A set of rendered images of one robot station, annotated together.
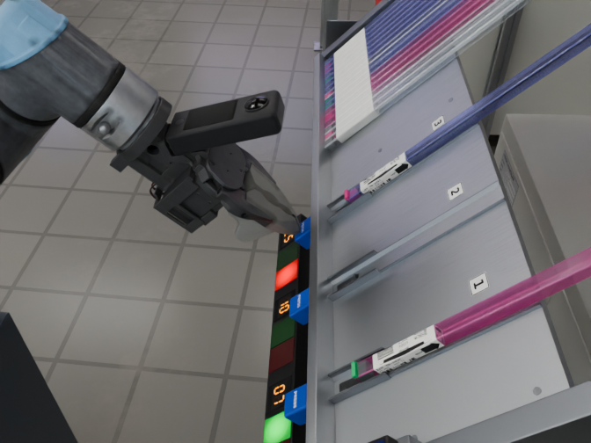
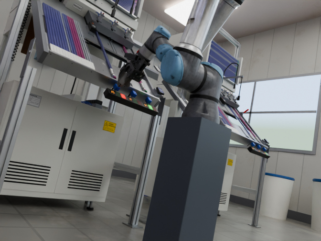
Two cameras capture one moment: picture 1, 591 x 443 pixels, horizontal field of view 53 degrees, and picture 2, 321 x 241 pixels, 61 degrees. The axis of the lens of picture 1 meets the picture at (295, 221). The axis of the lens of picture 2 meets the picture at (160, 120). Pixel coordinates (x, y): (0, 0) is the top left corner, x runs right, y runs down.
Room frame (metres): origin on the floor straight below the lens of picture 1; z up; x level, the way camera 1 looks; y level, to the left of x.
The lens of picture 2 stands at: (1.26, 1.12, 0.36)
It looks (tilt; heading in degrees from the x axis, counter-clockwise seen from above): 9 degrees up; 226
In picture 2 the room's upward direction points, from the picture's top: 12 degrees clockwise
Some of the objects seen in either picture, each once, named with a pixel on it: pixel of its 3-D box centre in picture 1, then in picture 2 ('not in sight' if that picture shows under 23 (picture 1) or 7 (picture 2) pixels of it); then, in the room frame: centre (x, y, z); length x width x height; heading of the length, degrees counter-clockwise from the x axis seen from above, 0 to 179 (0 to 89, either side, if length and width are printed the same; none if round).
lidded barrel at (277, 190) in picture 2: not in sight; (273, 195); (-2.72, -0.41, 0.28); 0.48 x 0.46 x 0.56; 174
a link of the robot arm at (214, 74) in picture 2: not in sight; (206, 82); (0.42, 0.48, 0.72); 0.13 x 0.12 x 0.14; 170
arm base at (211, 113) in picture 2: not in sight; (201, 110); (0.41, 0.48, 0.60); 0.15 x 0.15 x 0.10
